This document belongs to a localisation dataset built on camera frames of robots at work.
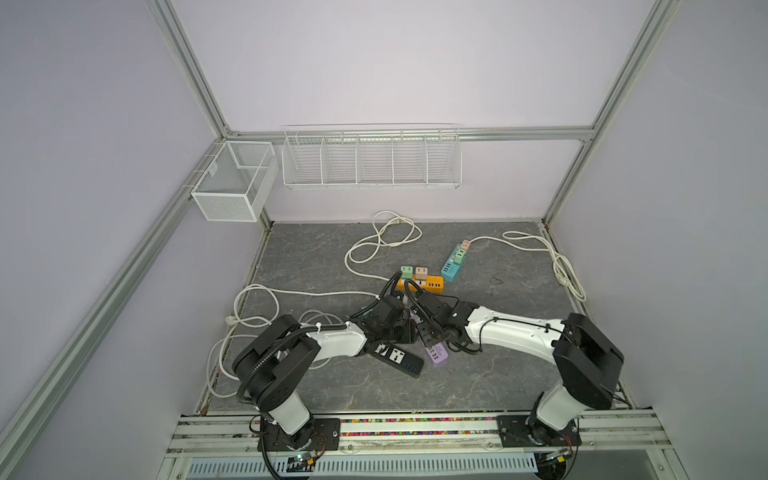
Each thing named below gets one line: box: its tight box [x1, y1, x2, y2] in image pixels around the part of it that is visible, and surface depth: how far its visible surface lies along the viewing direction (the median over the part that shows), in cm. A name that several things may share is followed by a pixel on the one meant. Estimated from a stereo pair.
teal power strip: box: [441, 243, 462, 282], surface depth 104 cm
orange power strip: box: [397, 276, 445, 294], surface depth 101 cm
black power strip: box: [366, 340, 425, 379], surface depth 85 cm
